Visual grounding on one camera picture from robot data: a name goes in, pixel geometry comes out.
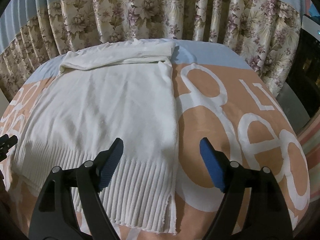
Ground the white knit sweater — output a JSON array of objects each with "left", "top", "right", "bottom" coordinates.
[{"left": 12, "top": 40, "right": 178, "bottom": 233}]

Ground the pink striped bedsheet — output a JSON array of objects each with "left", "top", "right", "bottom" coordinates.
[{"left": 298, "top": 111, "right": 320, "bottom": 202}]

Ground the orange and blue lettered blanket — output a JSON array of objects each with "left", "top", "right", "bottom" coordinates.
[{"left": 0, "top": 38, "right": 312, "bottom": 240}]

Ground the dark appliance with light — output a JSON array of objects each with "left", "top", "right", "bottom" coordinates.
[{"left": 286, "top": 15, "right": 319, "bottom": 117}]

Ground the floral and blue curtain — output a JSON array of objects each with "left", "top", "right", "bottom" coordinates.
[{"left": 1, "top": 0, "right": 304, "bottom": 100}]

